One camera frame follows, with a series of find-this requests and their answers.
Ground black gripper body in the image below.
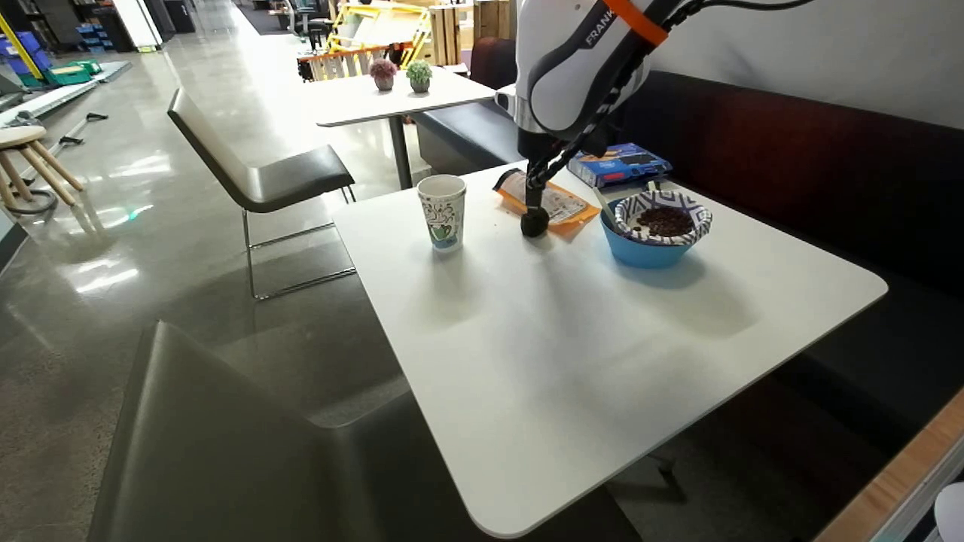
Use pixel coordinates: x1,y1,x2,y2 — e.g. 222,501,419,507
519,97,626,189

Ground white rounded robot base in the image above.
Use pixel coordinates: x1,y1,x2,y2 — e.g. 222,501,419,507
931,477,964,542

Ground patterned white paper cup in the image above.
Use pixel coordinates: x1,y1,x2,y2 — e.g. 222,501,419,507
416,171,470,256

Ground orange snack packet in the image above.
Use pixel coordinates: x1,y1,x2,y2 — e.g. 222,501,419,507
490,164,605,242

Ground blue cardboard box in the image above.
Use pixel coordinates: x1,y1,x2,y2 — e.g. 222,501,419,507
564,139,676,191

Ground blue bowl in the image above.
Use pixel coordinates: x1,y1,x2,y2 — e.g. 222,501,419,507
596,209,698,270

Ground brown food leftovers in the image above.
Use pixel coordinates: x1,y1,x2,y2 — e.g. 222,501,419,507
636,204,698,239

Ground tall wooden box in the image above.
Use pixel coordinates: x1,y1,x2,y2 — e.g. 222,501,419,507
431,0,519,68

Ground green round pot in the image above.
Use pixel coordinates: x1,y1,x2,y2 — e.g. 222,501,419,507
405,56,437,98

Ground red round pot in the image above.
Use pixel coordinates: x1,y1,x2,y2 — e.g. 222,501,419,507
369,55,405,97

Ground white side table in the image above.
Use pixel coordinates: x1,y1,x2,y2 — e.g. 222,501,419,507
300,67,504,191

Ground wooden crate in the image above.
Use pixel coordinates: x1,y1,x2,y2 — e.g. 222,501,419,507
300,43,399,84

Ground dark chair with metal legs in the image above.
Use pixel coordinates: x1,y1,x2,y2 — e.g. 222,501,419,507
163,84,362,305

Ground brown bench backrest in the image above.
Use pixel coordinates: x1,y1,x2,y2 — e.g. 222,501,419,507
466,35,964,305

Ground dark upholstered chair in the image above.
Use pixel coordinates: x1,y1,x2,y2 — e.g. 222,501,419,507
87,318,431,542

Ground white leaning board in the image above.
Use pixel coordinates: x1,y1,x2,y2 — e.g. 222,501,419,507
105,0,167,55

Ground wooden plank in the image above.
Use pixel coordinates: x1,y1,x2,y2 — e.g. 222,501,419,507
815,386,964,542

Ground wooden stool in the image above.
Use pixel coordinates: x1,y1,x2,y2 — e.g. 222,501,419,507
0,122,105,236

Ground yellow metal frame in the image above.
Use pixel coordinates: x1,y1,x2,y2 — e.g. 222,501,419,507
328,0,437,67

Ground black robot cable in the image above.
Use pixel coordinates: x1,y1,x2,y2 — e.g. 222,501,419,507
689,0,815,16

